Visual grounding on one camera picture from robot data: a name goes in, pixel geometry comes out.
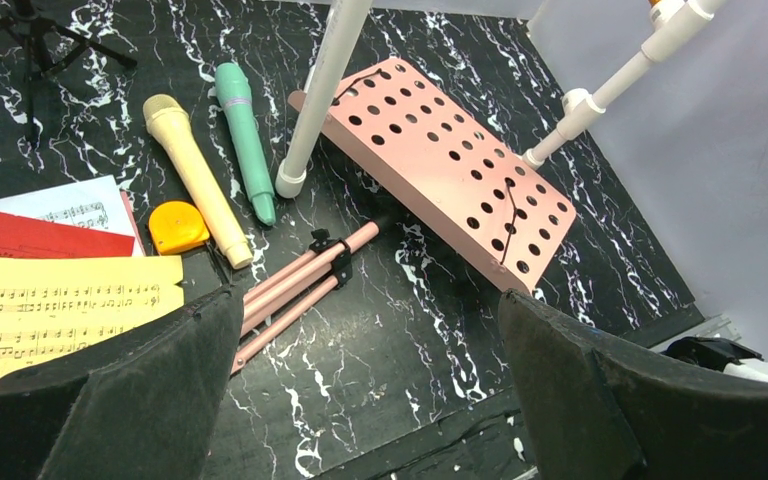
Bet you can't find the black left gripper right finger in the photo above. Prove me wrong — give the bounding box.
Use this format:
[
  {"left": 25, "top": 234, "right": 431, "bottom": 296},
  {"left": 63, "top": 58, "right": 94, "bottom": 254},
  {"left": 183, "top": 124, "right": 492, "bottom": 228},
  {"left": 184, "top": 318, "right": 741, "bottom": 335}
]
[{"left": 498, "top": 290, "right": 768, "bottom": 479}]

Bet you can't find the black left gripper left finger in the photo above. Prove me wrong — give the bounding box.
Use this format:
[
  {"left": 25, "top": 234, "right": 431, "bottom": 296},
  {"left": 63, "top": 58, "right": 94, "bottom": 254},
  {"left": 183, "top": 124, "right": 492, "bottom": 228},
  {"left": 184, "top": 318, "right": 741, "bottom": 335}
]
[{"left": 0, "top": 285, "right": 244, "bottom": 479}]

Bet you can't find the yellow sheet music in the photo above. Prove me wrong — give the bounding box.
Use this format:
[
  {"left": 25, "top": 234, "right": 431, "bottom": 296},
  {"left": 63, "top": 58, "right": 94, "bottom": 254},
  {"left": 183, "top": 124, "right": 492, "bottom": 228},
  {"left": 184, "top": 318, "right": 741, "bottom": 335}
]
[{"left": 0, "top": 256, "right": 184, "bottom": 379}]

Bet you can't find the red folder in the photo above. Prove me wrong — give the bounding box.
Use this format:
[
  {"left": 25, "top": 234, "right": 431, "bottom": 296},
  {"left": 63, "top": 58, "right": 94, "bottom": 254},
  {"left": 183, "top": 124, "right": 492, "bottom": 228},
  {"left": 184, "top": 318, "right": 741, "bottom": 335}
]
[{"left": 0, "top": 212, "right": 142, "bottom": 259}]

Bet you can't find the pink music stand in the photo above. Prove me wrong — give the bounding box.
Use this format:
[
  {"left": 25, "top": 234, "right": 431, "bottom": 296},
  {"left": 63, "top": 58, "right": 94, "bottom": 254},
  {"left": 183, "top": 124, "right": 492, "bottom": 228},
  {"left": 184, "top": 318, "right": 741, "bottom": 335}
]
[{"left": 231, "top": 57, "right": 576, "bottom": 372}]

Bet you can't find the black tripod shock mount stand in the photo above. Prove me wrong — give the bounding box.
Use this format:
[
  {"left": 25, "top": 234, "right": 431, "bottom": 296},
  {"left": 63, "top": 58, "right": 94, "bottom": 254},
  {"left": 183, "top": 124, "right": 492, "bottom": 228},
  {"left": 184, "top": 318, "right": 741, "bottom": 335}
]
[{"left": 0, "top": 0, "right": 138, "bottom": 148}]

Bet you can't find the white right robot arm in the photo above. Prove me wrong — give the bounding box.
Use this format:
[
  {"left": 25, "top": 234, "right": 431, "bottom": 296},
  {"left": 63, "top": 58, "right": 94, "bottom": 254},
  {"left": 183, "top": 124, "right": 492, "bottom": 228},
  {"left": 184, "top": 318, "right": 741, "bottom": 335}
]
[{"left": 662, "top": 336, "right": 768, "bottom": 383}]

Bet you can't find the orange tape measure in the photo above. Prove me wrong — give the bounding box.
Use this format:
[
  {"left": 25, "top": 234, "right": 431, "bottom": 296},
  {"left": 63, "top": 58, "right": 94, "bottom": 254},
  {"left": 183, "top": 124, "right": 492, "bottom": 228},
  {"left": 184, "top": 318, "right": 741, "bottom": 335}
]
[{"left": 148, "top": 200, "right": 211, "bottom": 255}]

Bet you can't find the white PVC pipe frame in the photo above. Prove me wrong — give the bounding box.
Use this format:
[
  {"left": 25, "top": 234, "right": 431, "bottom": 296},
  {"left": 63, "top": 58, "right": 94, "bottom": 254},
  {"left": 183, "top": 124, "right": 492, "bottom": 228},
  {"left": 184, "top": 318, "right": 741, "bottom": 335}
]
[{"left": 274, "top": 0, "right": 730, "bottom": 200}]

